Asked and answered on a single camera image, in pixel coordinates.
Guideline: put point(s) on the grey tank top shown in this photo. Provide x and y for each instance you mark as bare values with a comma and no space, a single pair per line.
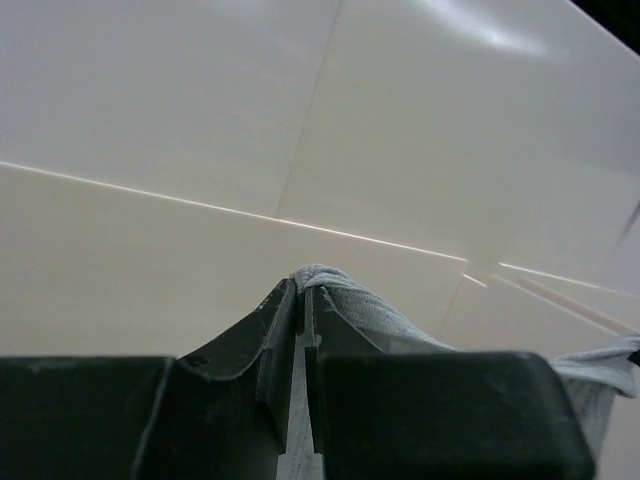
592,379

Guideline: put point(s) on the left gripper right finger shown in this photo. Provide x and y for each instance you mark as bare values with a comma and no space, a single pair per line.
350,394

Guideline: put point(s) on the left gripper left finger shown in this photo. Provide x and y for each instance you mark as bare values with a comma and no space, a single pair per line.
221,411

